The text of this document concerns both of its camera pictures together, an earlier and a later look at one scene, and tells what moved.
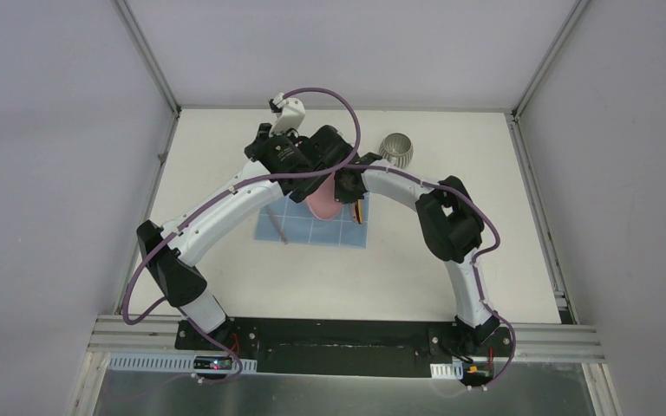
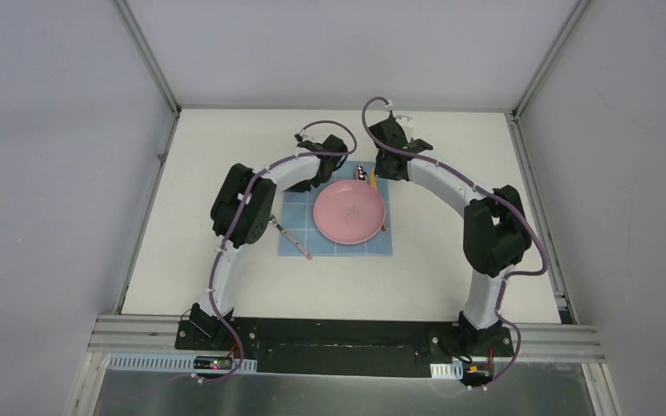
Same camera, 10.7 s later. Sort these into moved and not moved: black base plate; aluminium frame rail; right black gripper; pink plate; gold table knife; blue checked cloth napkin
Moved: gold table knife; blue checked cloth napkin; pink plate; right black gripper
Not moved: black base plate; aluminium frame rail
